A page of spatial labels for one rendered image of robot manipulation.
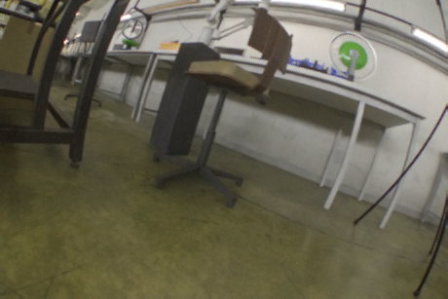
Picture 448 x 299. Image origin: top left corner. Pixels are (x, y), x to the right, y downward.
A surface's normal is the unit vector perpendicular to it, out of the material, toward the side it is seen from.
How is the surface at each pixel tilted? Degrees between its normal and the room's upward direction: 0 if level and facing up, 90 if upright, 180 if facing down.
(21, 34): 90
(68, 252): 0
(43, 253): 0
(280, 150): 90
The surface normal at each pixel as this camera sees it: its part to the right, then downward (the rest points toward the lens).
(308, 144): -0.45, -0.07
